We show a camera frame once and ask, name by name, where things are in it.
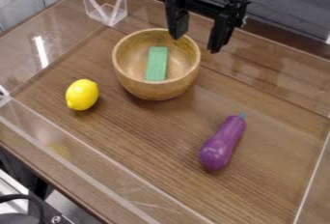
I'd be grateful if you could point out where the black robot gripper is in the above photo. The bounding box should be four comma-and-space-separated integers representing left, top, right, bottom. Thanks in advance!
164, 0, 250, 53

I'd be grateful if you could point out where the purple toy eggplant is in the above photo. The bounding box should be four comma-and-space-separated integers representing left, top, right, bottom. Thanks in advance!
200, 113, 246, 171

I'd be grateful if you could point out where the brown wooden bowl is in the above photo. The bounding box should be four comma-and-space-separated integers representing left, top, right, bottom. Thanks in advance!
112, 28, 202, 100

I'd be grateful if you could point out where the green rectangular block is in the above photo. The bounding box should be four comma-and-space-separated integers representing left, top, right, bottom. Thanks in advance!
144, 46, 167, 81

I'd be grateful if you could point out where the yellow toy lemon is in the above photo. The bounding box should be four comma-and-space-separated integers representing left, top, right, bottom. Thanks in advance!
65, 79, 99, 111

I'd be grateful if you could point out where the clear acrylic tray enclosure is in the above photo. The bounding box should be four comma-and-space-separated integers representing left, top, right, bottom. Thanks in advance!
0, 0, 330, 224

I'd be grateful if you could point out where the black metal bracket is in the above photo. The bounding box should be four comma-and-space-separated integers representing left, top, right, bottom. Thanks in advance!
27, 192, 75, 224

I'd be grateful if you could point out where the black cable loop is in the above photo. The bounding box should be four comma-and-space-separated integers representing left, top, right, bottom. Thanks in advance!
0, 193, 47, 224

